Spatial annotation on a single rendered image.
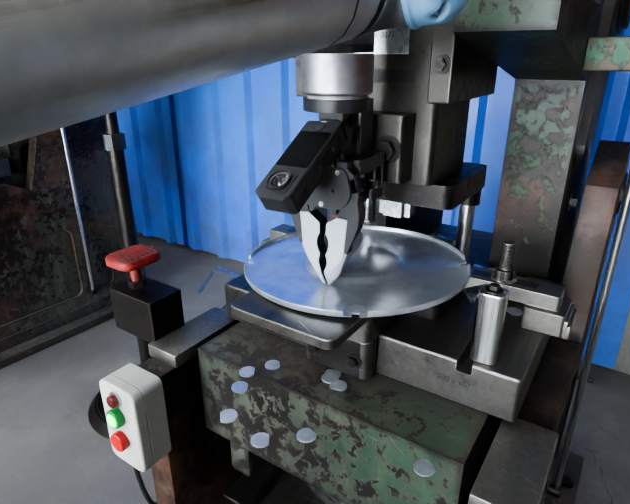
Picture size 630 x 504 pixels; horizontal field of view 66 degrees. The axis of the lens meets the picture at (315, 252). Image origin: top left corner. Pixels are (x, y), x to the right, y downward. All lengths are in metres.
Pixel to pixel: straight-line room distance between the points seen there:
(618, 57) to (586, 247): 0.32
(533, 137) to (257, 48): 0.63
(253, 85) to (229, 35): 2.08
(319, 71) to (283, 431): 0.46
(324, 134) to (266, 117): 1.79
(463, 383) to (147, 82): 0.50
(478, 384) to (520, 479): 0.11
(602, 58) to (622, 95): 1.00
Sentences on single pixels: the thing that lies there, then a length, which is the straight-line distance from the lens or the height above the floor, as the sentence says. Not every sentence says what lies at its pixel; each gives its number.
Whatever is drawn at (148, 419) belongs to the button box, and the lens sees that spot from 0.74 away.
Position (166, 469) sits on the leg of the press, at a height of 0.45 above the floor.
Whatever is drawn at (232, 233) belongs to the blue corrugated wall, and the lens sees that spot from 2.60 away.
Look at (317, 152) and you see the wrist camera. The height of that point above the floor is 0.95.
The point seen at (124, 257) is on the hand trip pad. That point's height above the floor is 0.76.
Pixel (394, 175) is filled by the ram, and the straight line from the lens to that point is 0.60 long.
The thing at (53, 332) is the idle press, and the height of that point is 0.03.
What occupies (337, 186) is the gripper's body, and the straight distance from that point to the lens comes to 0.52.
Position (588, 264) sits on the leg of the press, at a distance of 0.93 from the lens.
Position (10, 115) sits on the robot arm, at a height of 1.02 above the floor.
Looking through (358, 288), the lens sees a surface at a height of 0.79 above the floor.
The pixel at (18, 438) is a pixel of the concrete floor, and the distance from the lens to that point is 1.75.
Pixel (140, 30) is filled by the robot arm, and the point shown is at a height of 1.05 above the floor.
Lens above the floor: 1.04
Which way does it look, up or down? 22 degrees down
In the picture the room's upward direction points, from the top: straight up
